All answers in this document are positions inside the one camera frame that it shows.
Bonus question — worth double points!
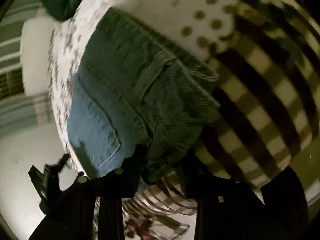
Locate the blue denim jeans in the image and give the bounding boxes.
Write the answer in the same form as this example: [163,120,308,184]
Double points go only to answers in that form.
[67,8,219,186]

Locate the white pillow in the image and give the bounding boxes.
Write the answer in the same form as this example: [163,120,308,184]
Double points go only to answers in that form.
[20,8,59,96]

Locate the floral bed blanket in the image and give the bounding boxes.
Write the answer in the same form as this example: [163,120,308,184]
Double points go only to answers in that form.
[47,0,320,217]

